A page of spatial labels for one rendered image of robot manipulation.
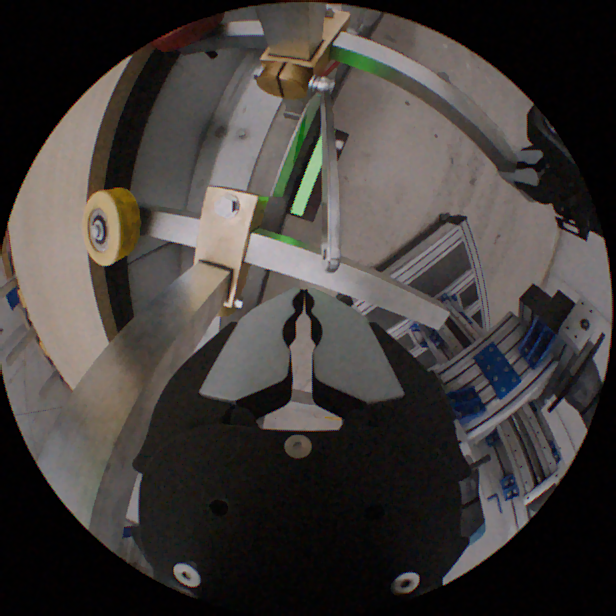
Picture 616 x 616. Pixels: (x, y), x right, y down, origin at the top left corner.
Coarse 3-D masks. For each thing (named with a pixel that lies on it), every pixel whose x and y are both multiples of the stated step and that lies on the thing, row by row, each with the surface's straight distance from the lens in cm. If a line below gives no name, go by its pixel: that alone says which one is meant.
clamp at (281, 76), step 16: (336, 16) 28; (336, 32) 25; (320, 48) 23; (272, 64) 22; (288, 64) 21; (304, 64) 21; (320, 64) 23; (256, 80) 23; (272, 80) 22; (288, 80) 21; (304, 80) 21; (288, 96) 24; (304, 96) 23
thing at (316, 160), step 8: (320, 144) 35; (320, 152) 34; (312, 160) 34; (320, 160) 34; (312, 168) 34; (304, 176) 34; (312, 176) 34; (304, 184) 33; (312, 184) 33; (304, 192) 33; (296, 200) 33; (304, 200) 33; (296, 208) 33
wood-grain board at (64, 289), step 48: (144, 48) 32; (96, 96) 32; (48, 144) 46; (96, 144) 28; (48, 192) 42; (96, 192) 28; (48, 240) 43; (48, 288) 53; (96, 288) 31; (48, 336) 86; (96, 336) 39
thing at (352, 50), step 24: (240, 24) 30; (192, 48) 33; (216, 48) 32; (264, 48) 29; (336, 48) 25; (360, 48) 25; (384, 48) 27; (384, 72) 26; (408, 72) 25; (432, 96) 26; (456, 96) 28; (456, 120) 28; (480, 120) 29; (480, 144) 31; (504, 144) 32; (504, 168) 33
